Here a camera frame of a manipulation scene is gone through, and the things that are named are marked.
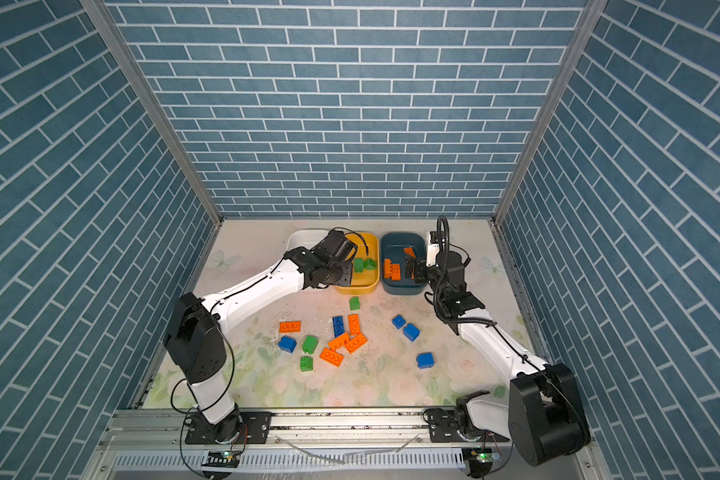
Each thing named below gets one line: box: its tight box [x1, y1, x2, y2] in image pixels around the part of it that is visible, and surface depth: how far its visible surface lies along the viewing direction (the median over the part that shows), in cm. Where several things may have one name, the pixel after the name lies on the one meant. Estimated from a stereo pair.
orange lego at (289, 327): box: [279, 321, 301, 333], surface depth 93 cm
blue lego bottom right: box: [416, 352, 435, 369], surface depth 86 cm
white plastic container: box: [286, 230, 329, 252], surface depth 112 cm
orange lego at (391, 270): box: [383, 258, 401, 281], surface depth 104 cm
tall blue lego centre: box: [332, 315, 345, 338], surface depth 93 cm
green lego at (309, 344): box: [302, 335, 319, 355], surface depth 90 cm
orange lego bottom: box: [319, 348, 344, 367], surface depth 87 cm
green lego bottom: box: [300, 356, 314, 372], surface depth 84 cm
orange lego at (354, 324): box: [348, 314, 361, 335], surface depth 93 cm
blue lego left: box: [278, 336, 297, 353], surface depth 88 cm
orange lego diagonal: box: [328, 332, 349, 351], surface depth 88 cm
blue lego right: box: [402, 323, 421, 342], surface depth 91 cm
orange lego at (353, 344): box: [345, 333, 368, 354], surface depth 90 cm
